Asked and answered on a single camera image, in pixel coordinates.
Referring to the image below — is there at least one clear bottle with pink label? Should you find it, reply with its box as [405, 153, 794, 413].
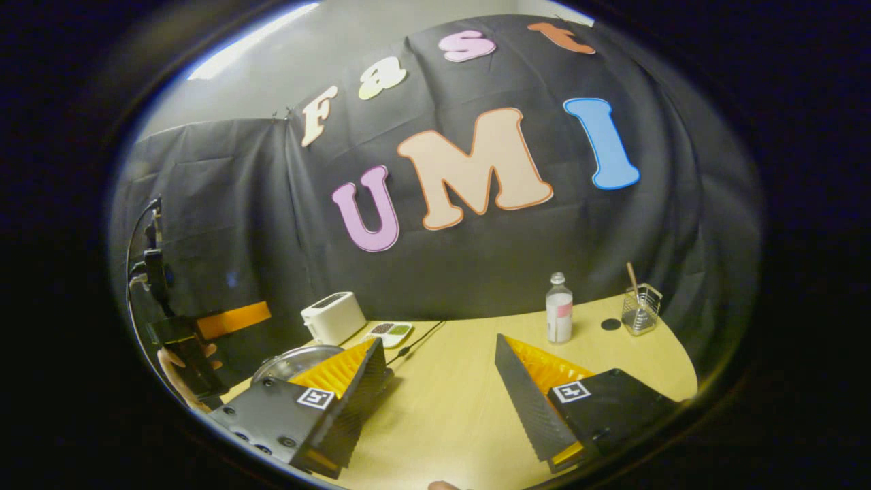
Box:
[545, 272, 574, 344]

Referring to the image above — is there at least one white divided plate of beans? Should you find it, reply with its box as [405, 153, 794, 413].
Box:
[364, 321, 414, 349]

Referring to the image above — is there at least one small wire basket holder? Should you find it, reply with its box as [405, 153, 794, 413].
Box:
[621, 283, 663, 337]

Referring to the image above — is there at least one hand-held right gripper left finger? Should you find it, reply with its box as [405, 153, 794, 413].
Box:
[208, 337, 394, 479]

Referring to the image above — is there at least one black power cable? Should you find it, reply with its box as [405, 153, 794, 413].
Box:
[387, 320, 446, 368]

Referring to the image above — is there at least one steel pot with black handle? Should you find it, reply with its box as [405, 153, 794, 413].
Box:
[252, 344, 344, 385]

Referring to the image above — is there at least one white toaster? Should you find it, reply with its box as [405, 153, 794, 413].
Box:
[301, 291, 368, 346]

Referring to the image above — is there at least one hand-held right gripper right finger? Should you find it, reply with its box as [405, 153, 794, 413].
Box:
[494, 333, 680, 475]

